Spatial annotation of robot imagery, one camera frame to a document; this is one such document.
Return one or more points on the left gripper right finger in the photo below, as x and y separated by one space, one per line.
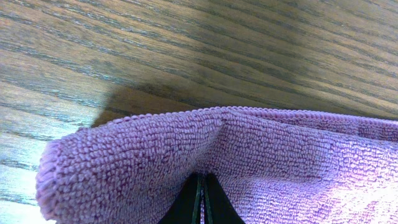
218 208

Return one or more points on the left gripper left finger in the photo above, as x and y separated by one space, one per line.
186 207

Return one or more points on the purple microfiber cloth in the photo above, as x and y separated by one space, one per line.
276 166

